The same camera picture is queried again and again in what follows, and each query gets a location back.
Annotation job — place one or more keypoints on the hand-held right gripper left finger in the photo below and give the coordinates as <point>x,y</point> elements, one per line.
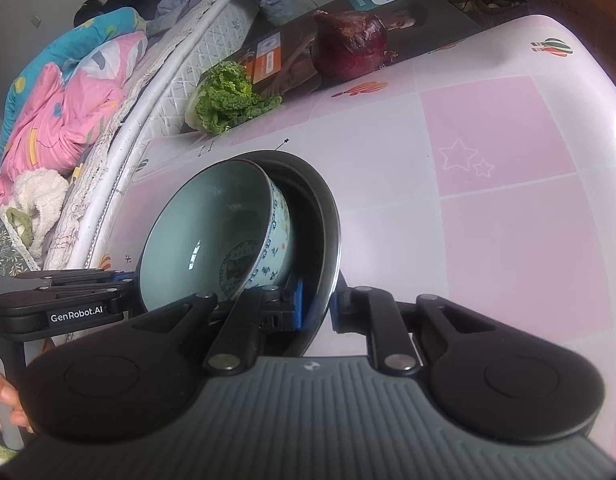
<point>297,305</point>

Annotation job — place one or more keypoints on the white quilted mattress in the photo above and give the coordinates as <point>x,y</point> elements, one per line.
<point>163,95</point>

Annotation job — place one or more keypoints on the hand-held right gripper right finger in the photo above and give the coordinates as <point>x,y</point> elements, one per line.
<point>340,305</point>

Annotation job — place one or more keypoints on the pink and blue quilt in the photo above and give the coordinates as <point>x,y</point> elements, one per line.
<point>53,125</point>

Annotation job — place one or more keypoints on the dark flat printed box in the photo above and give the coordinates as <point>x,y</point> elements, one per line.
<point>437,30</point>

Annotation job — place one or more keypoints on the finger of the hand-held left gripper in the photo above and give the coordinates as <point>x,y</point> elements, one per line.
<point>88,277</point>

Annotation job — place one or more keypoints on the person's left hand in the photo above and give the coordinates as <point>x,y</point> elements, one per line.
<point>8,390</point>

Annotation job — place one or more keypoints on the teal ceramic bowl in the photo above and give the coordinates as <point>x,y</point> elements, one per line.
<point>203,230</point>

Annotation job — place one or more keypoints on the red onion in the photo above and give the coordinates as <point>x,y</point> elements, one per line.
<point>348,45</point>

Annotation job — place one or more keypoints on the pink patterned tablecloth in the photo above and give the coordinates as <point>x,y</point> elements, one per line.
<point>487,235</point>

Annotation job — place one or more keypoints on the green floral pillow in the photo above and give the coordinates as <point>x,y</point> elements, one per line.
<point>13,255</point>

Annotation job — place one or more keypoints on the napa cabbage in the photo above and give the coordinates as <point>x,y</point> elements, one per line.
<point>223,95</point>

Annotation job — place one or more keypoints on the white fluffy cloth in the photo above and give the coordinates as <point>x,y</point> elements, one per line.
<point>38,195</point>

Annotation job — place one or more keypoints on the steel bowl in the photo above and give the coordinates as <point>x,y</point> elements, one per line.
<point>313,240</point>

